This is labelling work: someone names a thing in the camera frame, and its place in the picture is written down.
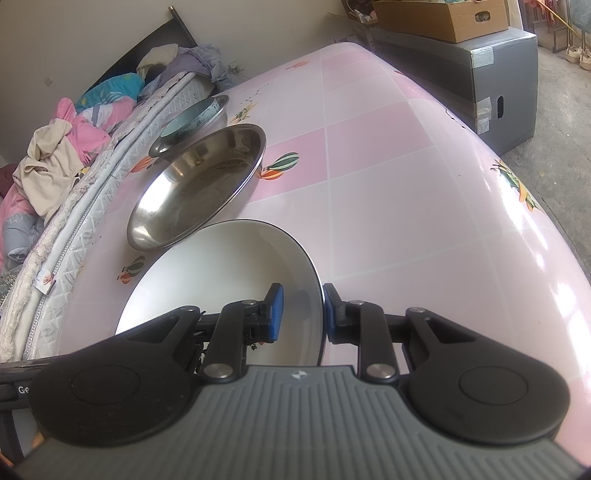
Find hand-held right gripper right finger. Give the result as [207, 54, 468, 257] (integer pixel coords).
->
[322, 283, 463, 385]

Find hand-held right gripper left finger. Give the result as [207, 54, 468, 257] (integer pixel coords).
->
[124, 283, 285, 385]

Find white ceramic plate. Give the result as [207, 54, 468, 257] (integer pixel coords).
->
[114, 219, 325, 368]

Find medium stainless steel plate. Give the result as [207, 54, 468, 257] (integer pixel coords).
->
[131, 126, 265, 248]

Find large stainless steel plate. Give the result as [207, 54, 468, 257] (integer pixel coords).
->
[126, 123, 268, 253]

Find stainless steel bowl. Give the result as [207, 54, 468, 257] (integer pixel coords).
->
[148, 94, 230, 158]

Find teal patterned ceramic bowl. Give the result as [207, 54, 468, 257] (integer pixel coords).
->
[159, 97, 223, 144]

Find pink printed tablecloth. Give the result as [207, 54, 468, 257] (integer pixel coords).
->
[58, 41, 591, 462]

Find quilted mattress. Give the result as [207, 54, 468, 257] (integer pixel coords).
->
[0, 69, 220, 366]

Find cream garment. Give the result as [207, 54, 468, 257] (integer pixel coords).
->
[12, 119, 87, 221]

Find grey bed sheet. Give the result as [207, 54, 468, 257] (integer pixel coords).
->
[136, 43, 237, 101]

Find teal printed quilt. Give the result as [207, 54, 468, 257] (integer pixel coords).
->
[75, 73, 147, 112]

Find grey storage box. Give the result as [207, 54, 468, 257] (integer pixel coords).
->
[367, 24, 539, 156]

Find dark headboard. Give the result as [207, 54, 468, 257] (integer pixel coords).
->
[83, 6, 200, 95]

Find small cluttered cardboard box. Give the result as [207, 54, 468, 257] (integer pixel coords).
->
[342, 0, 380, 25]

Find long cardboard box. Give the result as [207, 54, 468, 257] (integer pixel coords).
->
[371, 0, 510, 44]

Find white shoes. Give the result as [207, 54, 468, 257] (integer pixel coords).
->
[562, 43, 591, 71]

